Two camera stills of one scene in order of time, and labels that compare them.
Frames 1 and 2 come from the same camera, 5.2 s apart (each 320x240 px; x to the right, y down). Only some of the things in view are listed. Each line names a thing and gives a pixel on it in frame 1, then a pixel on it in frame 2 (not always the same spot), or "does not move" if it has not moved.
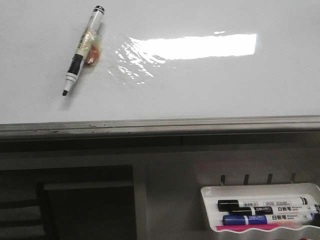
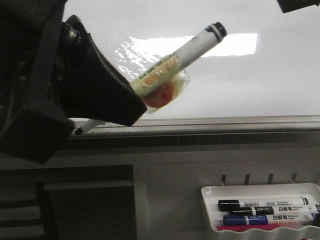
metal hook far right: x=293 y=175 does not move
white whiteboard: x=166 y=67 does not move
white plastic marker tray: x=211 y=194 does not move
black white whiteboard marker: x=85 y=42 to x=162 y=70
